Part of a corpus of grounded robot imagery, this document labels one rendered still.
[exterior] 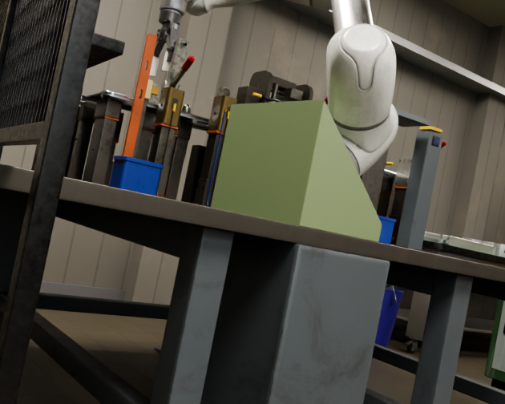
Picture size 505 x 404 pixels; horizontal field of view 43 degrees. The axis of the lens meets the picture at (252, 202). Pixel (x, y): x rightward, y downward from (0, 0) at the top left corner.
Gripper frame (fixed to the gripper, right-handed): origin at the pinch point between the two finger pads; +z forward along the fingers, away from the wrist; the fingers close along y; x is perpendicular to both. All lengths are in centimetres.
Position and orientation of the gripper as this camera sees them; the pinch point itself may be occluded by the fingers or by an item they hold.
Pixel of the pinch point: (159, 70)
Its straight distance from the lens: 223.1
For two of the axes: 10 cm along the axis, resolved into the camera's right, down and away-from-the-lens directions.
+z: -2.0, 9.8, -0.4
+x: -8.4, -1.9, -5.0
